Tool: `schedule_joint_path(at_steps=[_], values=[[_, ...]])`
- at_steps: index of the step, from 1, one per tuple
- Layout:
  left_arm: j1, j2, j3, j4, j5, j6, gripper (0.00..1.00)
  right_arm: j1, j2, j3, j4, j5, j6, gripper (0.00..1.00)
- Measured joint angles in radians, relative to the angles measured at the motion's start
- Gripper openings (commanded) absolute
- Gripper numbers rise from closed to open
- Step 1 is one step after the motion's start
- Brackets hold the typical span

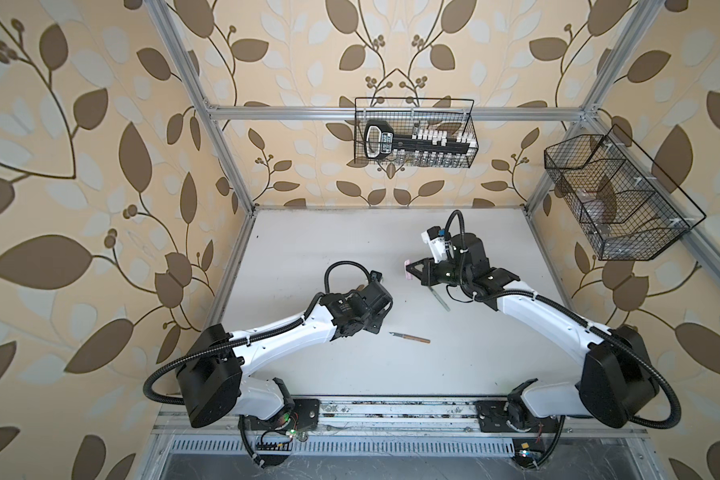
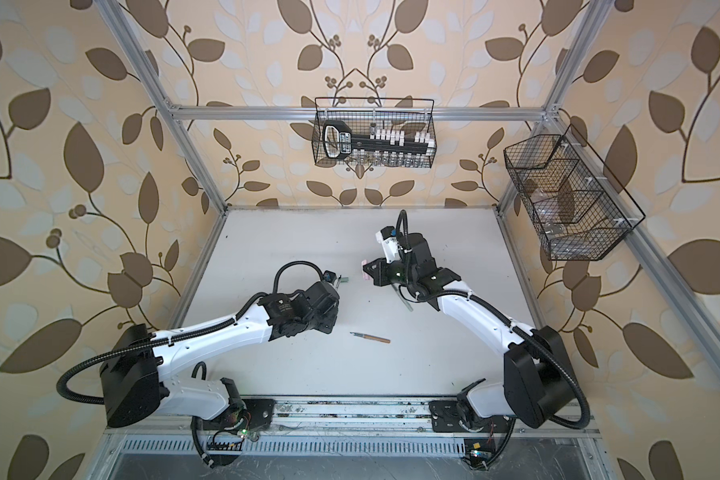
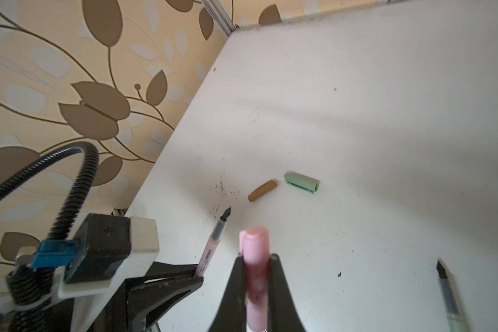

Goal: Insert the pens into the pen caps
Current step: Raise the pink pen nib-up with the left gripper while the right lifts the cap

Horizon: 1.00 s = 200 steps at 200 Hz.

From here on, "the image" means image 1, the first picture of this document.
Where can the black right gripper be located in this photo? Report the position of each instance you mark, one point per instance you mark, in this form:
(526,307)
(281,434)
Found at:
(426,274)

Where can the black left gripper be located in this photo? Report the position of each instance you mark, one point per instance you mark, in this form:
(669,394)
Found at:
(376,327)

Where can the pink pen cap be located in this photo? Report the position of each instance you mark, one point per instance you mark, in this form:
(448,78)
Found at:
(407,273)

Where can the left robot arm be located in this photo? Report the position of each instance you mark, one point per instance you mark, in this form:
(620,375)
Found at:
(218,377)

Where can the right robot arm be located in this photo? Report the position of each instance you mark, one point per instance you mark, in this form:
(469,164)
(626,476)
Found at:
(614,378)

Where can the green pen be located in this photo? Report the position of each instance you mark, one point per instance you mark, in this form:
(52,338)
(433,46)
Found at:
(440,300)

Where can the orange pen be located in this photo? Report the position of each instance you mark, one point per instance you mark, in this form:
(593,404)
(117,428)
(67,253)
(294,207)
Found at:
(410,337)

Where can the black tool with sockets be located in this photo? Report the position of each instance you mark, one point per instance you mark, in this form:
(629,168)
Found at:
(380,140)

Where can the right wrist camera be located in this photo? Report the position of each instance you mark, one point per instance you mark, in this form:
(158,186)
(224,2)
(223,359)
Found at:
(435,238)

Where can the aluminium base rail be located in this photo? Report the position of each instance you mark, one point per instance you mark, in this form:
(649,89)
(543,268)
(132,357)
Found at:
(405,415)

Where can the black wire basket back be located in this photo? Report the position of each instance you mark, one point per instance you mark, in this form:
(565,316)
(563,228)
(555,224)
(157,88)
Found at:
(447,113)

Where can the black wire basket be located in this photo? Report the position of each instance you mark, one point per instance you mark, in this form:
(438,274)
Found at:
(447,113)
(629,207)

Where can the black wire basket right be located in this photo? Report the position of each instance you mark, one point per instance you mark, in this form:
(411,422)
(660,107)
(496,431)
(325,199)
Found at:
(629,207)

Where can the aluminium frame post left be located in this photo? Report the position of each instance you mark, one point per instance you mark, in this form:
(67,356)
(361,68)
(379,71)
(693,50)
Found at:
(160,15)

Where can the aluminium frame post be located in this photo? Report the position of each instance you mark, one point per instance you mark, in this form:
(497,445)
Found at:
(160,15)
(631,18)

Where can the aluminium frame post right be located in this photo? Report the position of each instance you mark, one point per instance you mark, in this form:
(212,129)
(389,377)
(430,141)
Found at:
(631,18)

